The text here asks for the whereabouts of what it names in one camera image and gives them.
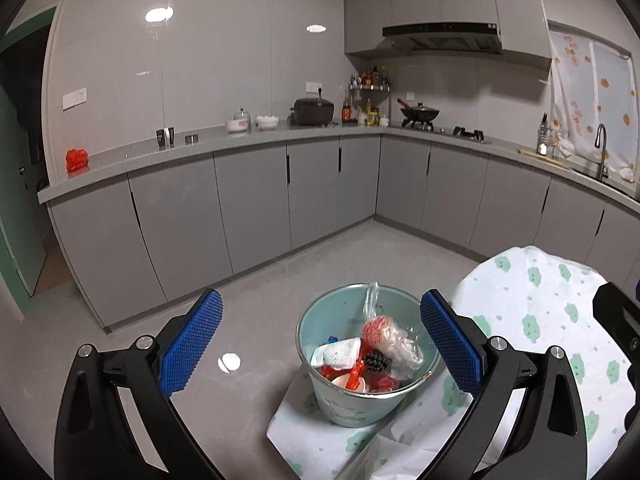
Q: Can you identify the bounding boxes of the black mesh net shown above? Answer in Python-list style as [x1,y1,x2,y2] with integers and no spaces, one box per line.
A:
[362,350,390,374]

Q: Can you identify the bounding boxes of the white light switch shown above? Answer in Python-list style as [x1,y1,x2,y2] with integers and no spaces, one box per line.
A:
[62,87,88,111]

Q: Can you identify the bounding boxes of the black rice cooker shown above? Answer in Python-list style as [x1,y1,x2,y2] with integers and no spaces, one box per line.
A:
[289,87,336,128]

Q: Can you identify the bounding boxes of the red bag on counter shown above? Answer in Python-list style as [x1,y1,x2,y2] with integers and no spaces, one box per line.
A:
[65,148,90,174]

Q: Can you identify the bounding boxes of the wooden cutting board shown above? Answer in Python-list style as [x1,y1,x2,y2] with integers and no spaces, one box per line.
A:
[517,148,571,170]

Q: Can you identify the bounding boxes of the black wok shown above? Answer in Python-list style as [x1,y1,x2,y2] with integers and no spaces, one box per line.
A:
[397,97,441,124]

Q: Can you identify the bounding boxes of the dark kitchen faucet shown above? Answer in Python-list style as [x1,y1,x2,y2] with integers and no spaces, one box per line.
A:
[593,123,610,181]

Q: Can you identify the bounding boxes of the grey kitchen counter cabinets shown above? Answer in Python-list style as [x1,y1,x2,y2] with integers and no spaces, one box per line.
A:
[37,122,640,334]

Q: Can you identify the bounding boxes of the teal metal bin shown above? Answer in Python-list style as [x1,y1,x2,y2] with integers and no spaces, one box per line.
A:
[296,283,442,429]

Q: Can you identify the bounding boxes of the red mesh net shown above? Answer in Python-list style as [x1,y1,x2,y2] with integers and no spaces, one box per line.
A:
[348,342,374,392]

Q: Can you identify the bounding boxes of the gas stove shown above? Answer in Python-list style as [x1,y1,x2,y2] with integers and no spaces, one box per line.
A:
[399,118,486,142]

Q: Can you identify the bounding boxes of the metal knife rack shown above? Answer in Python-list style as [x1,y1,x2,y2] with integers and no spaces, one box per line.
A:
[535,112,561,156]

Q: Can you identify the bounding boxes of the corner spice rack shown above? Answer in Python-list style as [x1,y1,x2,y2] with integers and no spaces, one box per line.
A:
[348,65,392,127]

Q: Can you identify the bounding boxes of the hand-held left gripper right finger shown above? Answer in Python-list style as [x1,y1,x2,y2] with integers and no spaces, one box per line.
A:
[419,289,587,480]

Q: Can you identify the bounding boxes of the white wrapper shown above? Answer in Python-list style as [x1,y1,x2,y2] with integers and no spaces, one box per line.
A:
[309,337,362,367]

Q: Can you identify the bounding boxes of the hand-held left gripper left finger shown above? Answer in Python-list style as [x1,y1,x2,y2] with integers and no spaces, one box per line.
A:
[54,288,227,480]

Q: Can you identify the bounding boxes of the clear plastic bag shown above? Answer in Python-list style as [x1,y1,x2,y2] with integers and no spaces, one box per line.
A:
[362,282,426,379]

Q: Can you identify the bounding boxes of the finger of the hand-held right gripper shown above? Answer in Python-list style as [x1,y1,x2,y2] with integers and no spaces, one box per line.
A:
[592,282,640,362]

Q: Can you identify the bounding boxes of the black range hood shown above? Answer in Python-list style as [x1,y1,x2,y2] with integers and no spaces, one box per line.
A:
[382,21,503,55]

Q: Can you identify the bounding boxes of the lidded patterned bowl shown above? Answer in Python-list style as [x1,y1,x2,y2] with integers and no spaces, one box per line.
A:
[225,107,251,135]

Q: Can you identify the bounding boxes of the orange print window curtain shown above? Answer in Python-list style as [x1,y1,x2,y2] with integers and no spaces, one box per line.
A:
[547,27,639,172]

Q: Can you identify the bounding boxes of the green door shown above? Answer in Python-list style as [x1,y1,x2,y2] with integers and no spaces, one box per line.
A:
[0,5,59,322]

